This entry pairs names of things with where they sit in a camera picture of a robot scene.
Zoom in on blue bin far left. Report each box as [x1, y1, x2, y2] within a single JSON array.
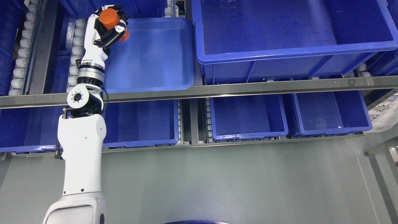
[[0, 0, 26, 96]]

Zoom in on blue bin lower left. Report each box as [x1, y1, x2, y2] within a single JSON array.
[[0, 100, 179, 154]]

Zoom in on large blue bin upper right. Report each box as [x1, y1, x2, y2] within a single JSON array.
[[192, 0, 397, 85]]

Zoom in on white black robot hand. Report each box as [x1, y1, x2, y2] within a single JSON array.
[[80, 5, 128, 71]]

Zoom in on shallow blue tray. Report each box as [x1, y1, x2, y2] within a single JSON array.
[[104, 17, 194, 93]]

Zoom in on blue bin lower right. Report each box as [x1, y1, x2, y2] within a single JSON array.
[[283, 91, 372, 138]]

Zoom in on orange cylindrical capacitor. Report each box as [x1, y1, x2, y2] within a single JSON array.
[[99, 8, 129, 42]]

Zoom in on white roller track left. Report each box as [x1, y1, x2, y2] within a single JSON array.
[[8, 0, 40, 96]]

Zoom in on steel shelf frame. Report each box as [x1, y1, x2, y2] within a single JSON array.
[[0, 76, 398, 109]]

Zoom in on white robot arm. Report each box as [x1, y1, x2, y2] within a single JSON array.
[[43, 63, 108, 224]]

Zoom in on white printed cardboard box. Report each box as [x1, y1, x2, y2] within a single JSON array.
[[368, 93, 398, 133]]

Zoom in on blue bin lower middle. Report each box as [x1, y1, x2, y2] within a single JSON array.
[[209, 95, 289, 142]]

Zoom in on blue bin top left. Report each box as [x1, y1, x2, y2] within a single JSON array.
[[59, 0, 168, 18]]

